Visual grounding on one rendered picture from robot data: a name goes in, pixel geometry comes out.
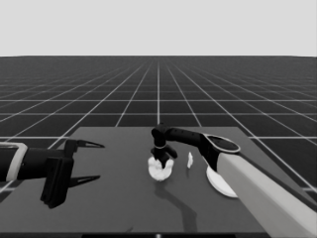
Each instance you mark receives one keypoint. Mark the large thick white disc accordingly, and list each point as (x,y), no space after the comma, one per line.
(214,181)

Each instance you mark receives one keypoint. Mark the small white T-shaped piece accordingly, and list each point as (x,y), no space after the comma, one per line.
(190,160)

